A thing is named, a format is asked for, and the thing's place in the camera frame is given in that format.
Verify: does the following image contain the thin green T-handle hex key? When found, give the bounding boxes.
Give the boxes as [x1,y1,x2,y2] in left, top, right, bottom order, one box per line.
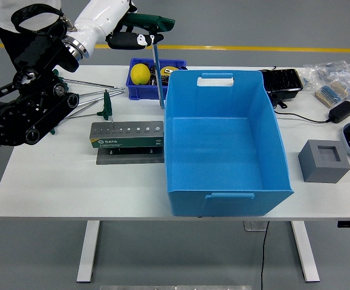
[103,89,115,132]

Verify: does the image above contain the black power cord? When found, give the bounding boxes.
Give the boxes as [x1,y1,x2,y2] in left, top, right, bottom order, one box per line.
[270,92,332,124]

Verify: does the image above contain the grey metal table bracket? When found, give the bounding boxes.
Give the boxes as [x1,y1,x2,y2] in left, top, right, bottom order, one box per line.
[243,221,268,232]

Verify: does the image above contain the black plastic tray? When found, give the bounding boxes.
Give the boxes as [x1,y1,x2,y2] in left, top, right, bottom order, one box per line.
[258,68,303,101]

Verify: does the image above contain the white table leg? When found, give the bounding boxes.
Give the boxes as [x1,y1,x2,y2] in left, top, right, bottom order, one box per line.
[76,221,100,283]
[291,221,320,283]

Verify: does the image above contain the large green T-handle hex key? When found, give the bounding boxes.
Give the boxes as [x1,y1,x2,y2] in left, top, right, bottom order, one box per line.
[122,13,176,109]

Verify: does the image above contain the small green T-handle hex key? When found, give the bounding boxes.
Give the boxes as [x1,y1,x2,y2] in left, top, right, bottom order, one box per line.
[61,102,111,121]

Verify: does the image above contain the large light blue foam box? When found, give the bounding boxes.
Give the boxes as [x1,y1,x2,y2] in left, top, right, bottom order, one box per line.
[164,69,295,218]

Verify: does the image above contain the clear plastic bags of parts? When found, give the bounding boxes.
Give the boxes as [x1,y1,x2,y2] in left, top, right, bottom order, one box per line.
[302,60,350,102]

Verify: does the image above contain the black hanging cable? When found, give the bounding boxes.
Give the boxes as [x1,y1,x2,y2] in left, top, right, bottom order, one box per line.
[260,221,270,290]

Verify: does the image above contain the black metal part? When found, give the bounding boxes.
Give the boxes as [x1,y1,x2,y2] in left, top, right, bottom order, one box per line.
[150,75,170,88]

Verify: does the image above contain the grey green hex key stand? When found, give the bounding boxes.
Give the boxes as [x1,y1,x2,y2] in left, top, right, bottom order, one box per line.
[89,120,165,166]

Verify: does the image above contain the small dark blue plastic bin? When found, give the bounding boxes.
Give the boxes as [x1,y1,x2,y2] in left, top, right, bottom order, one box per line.
[125,58,189,100]

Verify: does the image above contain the yellow lemon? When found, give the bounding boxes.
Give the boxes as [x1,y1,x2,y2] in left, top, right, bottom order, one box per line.
[131,62,151,85]

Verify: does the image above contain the blue resistor tape strip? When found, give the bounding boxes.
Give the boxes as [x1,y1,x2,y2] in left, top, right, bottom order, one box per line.
[314,80,350,107]

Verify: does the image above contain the black power adapter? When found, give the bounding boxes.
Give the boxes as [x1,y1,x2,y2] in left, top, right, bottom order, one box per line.
[328,100,350,124]

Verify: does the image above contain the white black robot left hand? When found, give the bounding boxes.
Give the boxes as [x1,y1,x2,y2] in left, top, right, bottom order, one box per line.
[71,0,166,51]

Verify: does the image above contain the grey cube box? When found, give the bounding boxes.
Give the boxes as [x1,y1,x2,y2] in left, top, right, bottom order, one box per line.
[297,139,350,184]

